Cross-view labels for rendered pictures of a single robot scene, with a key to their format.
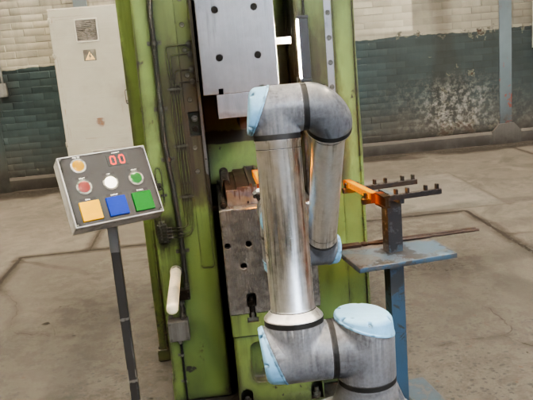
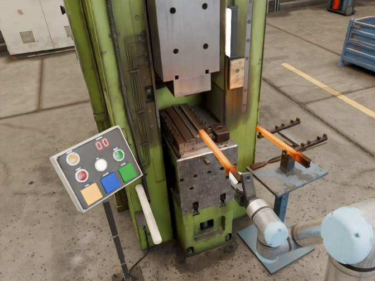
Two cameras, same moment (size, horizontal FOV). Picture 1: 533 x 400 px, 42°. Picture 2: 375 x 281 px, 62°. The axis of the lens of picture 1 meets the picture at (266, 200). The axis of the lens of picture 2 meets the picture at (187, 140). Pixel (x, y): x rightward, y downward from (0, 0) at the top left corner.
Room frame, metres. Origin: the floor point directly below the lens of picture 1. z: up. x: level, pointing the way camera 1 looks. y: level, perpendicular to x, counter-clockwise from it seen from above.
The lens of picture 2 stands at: (1.32, 0.44, 2.00)
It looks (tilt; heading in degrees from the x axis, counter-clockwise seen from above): 35 degrees down; 346
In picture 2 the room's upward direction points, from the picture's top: 4 degrees counter-clockwise
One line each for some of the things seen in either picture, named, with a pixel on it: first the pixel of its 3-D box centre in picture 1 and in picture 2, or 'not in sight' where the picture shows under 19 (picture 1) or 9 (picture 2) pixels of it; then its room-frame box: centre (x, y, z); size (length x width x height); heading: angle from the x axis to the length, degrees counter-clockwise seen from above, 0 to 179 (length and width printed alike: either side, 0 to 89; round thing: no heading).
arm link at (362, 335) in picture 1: (361, 342); not in sight; (1.62, -0.21, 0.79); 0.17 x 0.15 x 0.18; 94
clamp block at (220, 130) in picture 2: not in sight; (219, 132); (2.80, -0.11, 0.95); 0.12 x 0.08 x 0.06; 4
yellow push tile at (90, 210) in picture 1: (90, 210); (91, 193); (2.44, 0.64, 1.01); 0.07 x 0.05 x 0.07; 119
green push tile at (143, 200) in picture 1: (143, 201); (127, 172); (2.54, 0.46, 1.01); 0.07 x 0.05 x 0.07; 119
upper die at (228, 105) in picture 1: (239, 101); (179, 71); (2.94, 0.08, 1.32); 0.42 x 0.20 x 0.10; 4
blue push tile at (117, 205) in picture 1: (117, 205); (110, 182); (2.49, 0.55, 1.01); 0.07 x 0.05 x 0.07; 119
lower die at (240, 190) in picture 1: (247, 183); (183, 125); (2.94, 0.08, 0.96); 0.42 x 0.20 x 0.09; 4
